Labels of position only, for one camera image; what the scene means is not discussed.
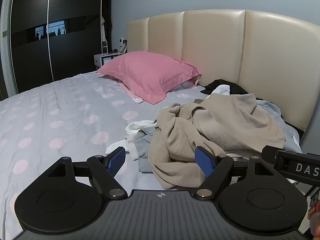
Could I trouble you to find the grey-blue garment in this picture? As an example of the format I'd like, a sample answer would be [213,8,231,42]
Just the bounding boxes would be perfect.
[135,127,160,174]

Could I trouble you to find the beige padded headboard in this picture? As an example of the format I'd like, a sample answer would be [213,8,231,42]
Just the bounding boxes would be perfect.
[126,9,320,133]

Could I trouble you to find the red printed box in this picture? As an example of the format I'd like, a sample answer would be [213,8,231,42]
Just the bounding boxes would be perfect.
[307,199,320,219]

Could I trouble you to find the black garment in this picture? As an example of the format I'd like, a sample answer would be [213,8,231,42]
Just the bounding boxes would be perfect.
[200,79,263,101]

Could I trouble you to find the pink pillow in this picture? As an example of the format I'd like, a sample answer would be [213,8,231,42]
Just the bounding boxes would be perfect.
[96,51,202,105]

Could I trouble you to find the white garment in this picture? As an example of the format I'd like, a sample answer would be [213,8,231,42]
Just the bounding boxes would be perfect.
[105,120,158,160]

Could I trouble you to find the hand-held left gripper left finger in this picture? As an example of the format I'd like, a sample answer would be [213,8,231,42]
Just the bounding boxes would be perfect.
[47,147,126,199]

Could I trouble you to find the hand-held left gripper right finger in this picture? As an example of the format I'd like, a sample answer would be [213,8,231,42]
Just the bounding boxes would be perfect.
[194,146,275,198]

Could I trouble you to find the white coat stand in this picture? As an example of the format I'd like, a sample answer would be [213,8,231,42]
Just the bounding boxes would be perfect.
[99,0,108,55]

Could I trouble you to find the dark hanging clothes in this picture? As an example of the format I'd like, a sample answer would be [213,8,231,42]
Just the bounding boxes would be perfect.
[104,0,113,53]

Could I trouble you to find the light blue cloth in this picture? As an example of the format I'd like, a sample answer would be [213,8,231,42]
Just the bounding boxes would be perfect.
[255,100,300,153]

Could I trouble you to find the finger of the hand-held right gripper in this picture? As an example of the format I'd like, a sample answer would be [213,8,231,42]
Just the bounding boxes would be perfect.
[261,145,277,168]

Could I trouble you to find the white crumpled cloth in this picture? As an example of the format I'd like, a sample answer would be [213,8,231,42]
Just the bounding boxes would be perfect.
[207,84,230,98]

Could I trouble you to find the black wardrobe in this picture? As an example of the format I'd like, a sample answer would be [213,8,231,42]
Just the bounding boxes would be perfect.
[0,0,112,98]

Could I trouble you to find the beige sweater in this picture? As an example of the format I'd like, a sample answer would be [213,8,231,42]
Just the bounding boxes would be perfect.
[148,94,286,190]

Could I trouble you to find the white nightstand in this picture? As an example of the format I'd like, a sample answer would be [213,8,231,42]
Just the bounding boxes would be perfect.
[94,52,125,72]

